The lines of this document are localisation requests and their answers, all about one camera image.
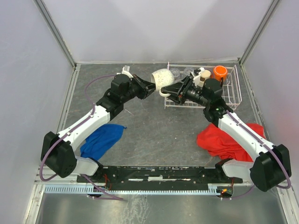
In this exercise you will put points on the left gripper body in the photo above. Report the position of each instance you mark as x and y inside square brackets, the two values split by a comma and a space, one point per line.
[140, 86]

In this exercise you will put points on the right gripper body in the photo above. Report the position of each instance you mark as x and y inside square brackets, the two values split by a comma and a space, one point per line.
[183, 89]

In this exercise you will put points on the white wire dish rack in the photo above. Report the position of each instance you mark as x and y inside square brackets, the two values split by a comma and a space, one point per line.
[231, 86]

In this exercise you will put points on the cream ceramic mug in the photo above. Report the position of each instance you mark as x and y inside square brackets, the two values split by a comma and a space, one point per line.
[162, 78]

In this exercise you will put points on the clear plastic cup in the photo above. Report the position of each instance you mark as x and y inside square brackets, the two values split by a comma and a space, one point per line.
[188, 70]
[176, 74]

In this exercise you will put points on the steel tin cup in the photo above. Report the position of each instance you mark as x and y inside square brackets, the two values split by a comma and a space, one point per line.
[204, 75]

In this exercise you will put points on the orange enamel mug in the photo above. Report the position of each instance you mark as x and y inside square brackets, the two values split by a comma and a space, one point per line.
[219, 73]

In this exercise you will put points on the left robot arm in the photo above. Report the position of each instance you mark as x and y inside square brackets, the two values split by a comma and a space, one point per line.
[58, 148]

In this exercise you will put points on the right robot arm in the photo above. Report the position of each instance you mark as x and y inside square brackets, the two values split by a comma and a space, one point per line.
[270, 166]

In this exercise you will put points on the red cloth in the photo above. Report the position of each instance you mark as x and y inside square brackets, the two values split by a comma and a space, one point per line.
[218, 143]

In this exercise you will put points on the blue cloth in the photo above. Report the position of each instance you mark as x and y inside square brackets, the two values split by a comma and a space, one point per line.
[101, 140]

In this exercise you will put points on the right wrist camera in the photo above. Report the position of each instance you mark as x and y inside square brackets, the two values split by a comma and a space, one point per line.
[196, 75]

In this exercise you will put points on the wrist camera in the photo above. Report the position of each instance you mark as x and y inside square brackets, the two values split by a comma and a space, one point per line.
[125, 71]
[196, 75]

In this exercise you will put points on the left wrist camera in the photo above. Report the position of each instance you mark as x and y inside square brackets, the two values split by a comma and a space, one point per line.
[125, 71]

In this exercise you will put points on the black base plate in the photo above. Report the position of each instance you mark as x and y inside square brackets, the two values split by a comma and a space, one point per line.
[161, 178]

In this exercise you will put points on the blue cable duct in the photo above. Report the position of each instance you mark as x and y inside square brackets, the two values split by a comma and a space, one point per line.
[91, 190]

